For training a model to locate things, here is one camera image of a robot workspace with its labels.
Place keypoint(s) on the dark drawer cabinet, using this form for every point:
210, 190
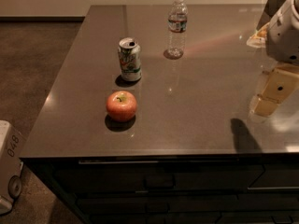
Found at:
173, 192

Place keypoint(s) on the green white soda can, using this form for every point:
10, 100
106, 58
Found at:
129, 57

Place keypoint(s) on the red apple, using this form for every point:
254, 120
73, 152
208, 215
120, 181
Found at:
121, 106

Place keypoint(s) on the clear plastic water bottle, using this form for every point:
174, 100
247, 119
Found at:
177, 27

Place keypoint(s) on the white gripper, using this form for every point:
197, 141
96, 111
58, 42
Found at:
285, 39

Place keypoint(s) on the snack bag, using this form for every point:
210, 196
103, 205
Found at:
258, 39

